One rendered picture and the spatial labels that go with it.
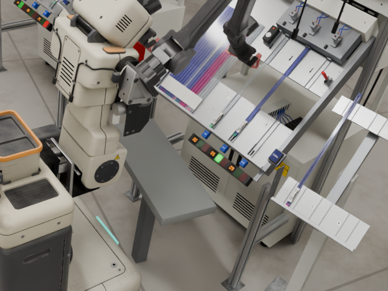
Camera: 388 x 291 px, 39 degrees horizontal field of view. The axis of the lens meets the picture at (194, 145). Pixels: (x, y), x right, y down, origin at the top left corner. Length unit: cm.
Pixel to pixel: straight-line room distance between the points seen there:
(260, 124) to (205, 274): 83
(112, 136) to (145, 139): 50
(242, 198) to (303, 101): 60
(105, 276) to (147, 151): 54
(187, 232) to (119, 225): 35
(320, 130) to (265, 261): 71
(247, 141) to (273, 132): 11
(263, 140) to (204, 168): 74
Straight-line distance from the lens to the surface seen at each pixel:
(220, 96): 241
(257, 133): 228
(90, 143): 192
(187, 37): 169
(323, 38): 236
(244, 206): 284
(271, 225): 260
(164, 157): 233
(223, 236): 291
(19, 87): 377
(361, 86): 246
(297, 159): 251
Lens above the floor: 205
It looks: 37 degrees down
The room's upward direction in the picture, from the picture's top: 14 degrees clockwise
